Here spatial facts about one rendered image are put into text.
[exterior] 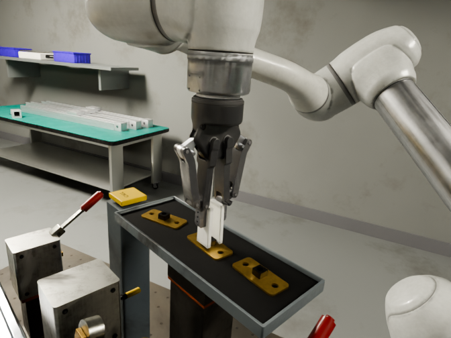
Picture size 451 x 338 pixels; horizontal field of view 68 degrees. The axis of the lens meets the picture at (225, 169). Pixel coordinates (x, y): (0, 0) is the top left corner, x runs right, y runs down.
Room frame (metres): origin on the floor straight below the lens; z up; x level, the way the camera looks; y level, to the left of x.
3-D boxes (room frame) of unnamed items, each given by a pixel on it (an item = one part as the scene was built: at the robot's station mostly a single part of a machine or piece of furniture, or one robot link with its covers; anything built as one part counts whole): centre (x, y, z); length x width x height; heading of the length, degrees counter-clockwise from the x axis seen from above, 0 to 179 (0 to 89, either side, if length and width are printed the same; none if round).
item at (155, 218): (0.56, 0.11, 1.17); 0.08 x 0.04 x 0.01; 62
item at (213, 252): (0.48, 0.02, 1.17); 0.08 x 0.04 x 0.01; 40
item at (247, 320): (0.48, 0.02, 1.16); 0.37 x 0.14 x 0.02; 45
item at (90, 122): (3.65, 1.81, 0.41); 2.25 x 0.87 x 0.81; 64
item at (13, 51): (4.38, 2.74, 1.34); 0.34 x 0.23 x 0.11; 64
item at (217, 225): (0.49, 0.01, 1.20); 0.03 x 0.01 x 0.07; 40
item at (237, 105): (0.48, 0.02, 1.36); 0.08 x 0.07 x 0.09; 130
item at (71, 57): (3.94, 1.82, 1.35); 0.35 x 0.24 x 0.11; 64
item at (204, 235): (0.47, 0.03, 1.20); 0.03 x 0.01 x 0.07; 40
